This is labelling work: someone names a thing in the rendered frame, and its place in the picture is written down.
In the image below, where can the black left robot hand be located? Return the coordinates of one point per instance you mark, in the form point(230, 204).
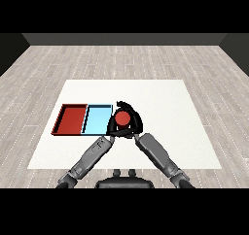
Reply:
point(111, 125)

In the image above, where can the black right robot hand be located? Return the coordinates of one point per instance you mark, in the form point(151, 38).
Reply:
point(136, 120)

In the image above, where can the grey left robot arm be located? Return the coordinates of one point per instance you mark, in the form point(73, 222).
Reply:
point(92, 154)

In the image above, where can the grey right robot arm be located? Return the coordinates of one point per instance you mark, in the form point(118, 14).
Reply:
point(157, 154)

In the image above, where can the red can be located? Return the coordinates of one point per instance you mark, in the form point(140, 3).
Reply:
point(122, 118)

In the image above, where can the light blue shallow open box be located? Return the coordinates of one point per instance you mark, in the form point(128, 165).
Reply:
point(97, 119)

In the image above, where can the red shallow open box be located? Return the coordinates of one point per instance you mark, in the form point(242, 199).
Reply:
point(69, 119)

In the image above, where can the dark grey robot body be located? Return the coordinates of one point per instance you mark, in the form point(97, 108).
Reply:
point(124, 182)

